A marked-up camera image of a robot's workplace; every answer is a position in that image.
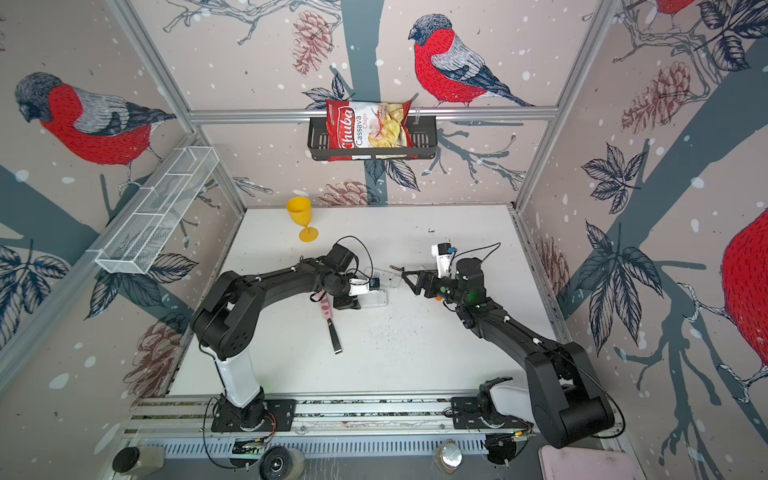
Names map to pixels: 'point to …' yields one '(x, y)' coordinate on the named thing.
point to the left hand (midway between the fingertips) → (357, 293)
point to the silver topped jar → (449, 455)
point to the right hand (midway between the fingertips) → (407, 279)
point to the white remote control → (387, 277)
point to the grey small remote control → (377, 298)
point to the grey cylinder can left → (131, 460)
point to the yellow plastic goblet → (300, 209)
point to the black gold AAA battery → (395, 268)
